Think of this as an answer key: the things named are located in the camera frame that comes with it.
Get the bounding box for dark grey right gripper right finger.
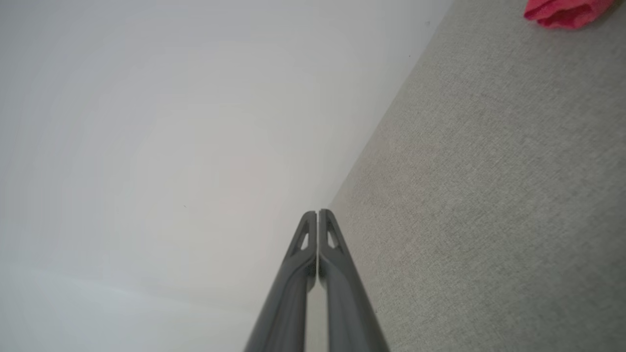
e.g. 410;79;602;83
318;209;391;352

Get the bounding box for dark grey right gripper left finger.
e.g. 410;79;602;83
244;211;318;352

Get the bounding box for red jersey shirt white sleeves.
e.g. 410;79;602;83
523;0;615;30

